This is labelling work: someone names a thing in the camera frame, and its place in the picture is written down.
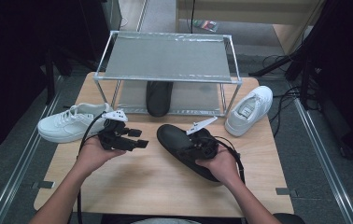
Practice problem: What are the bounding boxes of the left hand-held gripper black cable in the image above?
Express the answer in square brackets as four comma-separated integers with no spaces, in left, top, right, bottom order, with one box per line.
[76,111,107,224]

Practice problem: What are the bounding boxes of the white sneaker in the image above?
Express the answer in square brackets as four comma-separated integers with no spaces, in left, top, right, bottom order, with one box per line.
[224,85,274,138]
[37,102,115,144]

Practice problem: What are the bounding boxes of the black stand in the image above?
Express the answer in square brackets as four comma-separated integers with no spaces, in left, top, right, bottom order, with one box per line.
[248,46,309,78]
[45,46,73,105]

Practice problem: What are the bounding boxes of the person's grey clothing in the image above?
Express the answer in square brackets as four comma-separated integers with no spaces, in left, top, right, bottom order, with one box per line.
[131,217,202,224]

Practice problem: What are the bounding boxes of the metal floor rail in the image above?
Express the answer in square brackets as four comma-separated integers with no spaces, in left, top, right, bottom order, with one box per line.
[0,76,64,224]
[290,82,353,224]

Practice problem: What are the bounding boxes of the black shoe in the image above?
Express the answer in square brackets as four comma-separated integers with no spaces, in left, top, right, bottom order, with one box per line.
[145,81,175,119]
[156,123,225,183]

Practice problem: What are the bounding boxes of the person's left hand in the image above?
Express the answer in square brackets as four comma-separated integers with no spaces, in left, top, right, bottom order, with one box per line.
[76,135,127,178]

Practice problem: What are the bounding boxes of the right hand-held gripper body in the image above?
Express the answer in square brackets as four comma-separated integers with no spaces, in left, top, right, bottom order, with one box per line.
[180,116,220,161]

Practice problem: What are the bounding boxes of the wooden furniture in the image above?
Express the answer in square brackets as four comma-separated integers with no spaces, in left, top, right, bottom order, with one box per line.
[176,0,325,55]

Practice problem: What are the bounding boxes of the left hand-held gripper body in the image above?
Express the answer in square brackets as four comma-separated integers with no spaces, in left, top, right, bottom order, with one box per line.
[97,109,129,152]

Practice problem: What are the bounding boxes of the metal shoe rack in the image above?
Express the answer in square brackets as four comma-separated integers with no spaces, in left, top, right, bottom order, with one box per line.
[92,30,244,118]

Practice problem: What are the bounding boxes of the colourful packet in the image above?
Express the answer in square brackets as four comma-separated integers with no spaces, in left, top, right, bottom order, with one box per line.
[192,19,219,33]

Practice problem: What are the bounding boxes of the black floor cables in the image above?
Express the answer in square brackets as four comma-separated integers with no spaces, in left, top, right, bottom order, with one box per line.
[261,54,304,138]

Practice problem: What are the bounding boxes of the right hand-held gripper black cable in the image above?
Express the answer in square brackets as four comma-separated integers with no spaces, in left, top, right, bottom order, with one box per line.
[213,135,247,185]

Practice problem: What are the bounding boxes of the person's right hand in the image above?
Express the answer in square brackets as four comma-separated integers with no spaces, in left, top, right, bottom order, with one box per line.
[195,144,244,188]

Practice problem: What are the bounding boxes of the black hanging cable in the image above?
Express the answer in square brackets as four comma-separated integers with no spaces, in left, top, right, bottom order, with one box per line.
[191,0,196,34]

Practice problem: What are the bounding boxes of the grey table bracket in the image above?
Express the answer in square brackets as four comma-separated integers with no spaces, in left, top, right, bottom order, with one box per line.
[275,187,299,198]
[32,180,56,189]

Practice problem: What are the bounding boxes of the hand-held gripper black cable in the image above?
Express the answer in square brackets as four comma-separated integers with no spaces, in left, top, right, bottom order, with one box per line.
[76,111,107,224]
[213,135,247,185]

